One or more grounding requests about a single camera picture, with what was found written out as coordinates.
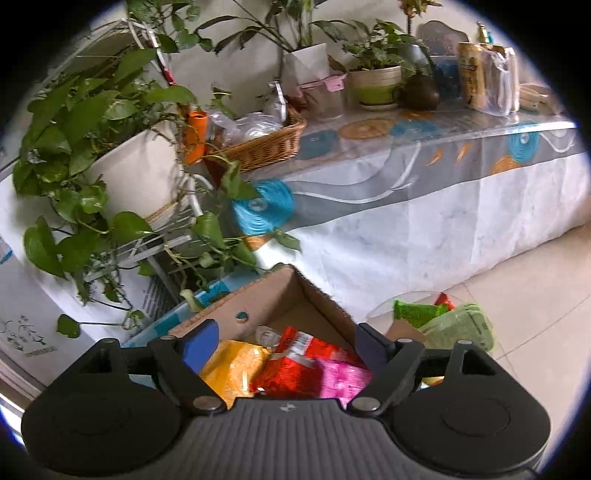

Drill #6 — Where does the orange yellow snack bag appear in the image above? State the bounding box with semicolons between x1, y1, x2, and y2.
199;340;270;408

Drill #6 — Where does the pink white Amerza packet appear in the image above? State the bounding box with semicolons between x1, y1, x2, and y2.
317;359;373;406

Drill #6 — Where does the red snack packet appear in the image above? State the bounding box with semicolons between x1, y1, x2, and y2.
249;327;370;399

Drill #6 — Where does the green bag on floor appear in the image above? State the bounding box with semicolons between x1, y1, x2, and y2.
393;300;495;352

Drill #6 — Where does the blue checkered tablecloth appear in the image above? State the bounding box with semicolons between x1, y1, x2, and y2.
123;268;259;348

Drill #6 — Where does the white metal plant stand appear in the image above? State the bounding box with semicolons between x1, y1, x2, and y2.
83;18;211;302

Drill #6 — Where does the open cardboard milk box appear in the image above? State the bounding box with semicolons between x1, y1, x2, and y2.
156;265;356;355

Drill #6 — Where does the white box with green print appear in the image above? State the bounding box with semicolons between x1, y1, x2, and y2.
1;176;174;387

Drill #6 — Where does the patterned white table cover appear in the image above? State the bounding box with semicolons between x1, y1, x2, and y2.
233;107;590;320

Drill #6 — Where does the green pothos plant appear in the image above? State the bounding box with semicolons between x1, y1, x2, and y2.
12;45;302;339

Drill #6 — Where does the wicker basket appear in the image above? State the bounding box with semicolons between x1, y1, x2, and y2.
221;105;308;173

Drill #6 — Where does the dark brown teapot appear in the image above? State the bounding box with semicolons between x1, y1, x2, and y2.
399;72;440;110

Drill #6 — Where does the green striped plant pot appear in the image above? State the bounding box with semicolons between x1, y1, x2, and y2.
348;66;403;111

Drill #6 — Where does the white square plant pot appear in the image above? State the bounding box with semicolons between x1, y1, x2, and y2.
281;43;331;91

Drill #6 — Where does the gold beverage can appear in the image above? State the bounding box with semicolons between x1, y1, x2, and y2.
458;42;487;111

